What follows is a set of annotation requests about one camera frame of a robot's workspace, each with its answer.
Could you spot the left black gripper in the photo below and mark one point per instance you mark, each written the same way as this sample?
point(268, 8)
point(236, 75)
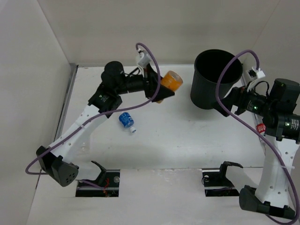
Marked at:
point(151, 83)

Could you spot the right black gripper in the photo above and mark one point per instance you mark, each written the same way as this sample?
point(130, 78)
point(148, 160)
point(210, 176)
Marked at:
point(237, 96)

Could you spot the orange plastic bottle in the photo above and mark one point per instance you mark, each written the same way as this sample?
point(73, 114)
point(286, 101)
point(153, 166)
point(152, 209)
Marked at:
point(172, 81)

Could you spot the black plastic bin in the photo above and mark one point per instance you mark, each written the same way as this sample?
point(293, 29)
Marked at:
point(208, 66)

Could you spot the clear plastic bottle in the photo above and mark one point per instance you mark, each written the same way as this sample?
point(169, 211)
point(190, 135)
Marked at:
point(84, 149)

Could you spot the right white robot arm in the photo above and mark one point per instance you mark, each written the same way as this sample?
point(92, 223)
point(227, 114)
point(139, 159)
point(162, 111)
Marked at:
point(276, 195)

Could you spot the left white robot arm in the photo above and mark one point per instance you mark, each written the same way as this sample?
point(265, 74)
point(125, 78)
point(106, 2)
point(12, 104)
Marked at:
point(56, 159)

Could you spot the red label plastic bottle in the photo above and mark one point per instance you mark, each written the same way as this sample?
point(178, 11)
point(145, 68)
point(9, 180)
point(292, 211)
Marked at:
point(260, 127)

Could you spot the blue label plastic bottle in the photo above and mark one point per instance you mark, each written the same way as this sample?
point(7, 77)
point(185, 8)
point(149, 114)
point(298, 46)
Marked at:
point(127, 122)

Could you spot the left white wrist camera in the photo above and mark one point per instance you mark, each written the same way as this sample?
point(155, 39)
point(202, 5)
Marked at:
point(142, 59)

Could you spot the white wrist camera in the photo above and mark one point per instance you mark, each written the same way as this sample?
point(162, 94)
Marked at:
point(142, 59)
point(255, 75)

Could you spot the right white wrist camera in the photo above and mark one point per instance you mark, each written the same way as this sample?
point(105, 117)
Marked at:
point(255, 75)

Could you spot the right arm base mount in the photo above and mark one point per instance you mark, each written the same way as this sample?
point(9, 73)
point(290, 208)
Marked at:
point(216, 185)

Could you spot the left metal rail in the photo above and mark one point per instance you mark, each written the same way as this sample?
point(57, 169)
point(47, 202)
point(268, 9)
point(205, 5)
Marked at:
point(67, 97)

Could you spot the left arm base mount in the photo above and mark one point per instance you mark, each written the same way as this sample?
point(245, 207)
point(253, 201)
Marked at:
point(108, 186)

